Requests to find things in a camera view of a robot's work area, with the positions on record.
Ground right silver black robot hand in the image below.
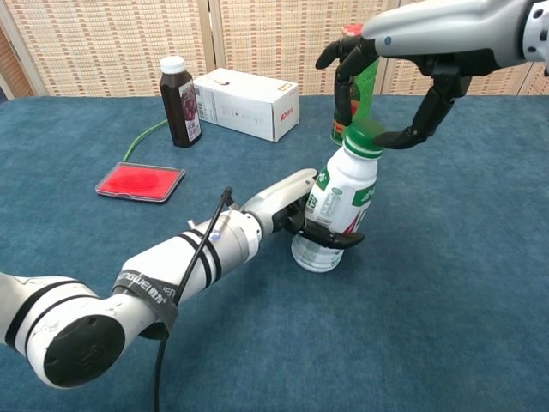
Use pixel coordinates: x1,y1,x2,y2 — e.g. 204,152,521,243
315,0,533,150

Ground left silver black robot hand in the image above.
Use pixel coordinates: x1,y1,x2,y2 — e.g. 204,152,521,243
239,167,365,250

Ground white plastic drink bottle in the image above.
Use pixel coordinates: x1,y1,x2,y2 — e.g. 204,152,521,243
290,145,379,274

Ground green screw cap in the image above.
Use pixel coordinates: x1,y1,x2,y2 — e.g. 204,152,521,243
344,119,389,158

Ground dark juice bottle white cap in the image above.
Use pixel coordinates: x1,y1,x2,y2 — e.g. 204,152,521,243
159,56,204,149

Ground white cardboard box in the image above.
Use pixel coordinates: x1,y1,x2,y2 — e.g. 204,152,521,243
193,67,300,143

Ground green chips can red lid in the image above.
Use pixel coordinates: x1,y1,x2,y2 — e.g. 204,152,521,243
329,23,381,145

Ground red ink pad clear case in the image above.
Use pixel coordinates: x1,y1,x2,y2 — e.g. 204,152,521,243
94,161,187,204

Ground blue table cloth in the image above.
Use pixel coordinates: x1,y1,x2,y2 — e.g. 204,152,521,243
0,94,549,412

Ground woven folding screen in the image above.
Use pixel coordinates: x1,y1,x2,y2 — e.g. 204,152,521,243
0,0,549,102

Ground green cable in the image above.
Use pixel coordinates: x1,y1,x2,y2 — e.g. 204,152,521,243
123,118,169,163

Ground black printed strap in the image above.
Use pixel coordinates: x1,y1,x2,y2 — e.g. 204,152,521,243
112,268,179,331

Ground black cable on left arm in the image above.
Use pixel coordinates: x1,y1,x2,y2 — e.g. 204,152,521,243
154,186,235,412

